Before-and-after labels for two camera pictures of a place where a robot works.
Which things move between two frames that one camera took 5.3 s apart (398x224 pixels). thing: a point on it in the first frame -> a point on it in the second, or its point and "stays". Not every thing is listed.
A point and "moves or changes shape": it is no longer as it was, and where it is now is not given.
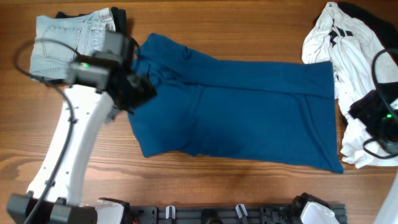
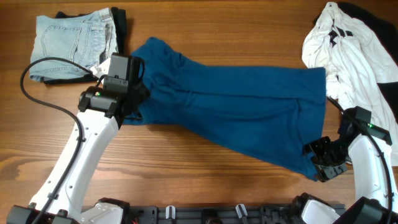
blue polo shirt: x=280 y=112 moves or changes shape
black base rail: x=259 y=214 stays
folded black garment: x=120 y=25 stays
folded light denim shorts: x=60 y=42 stays
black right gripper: x=362 y=109 -> x=325 y=156
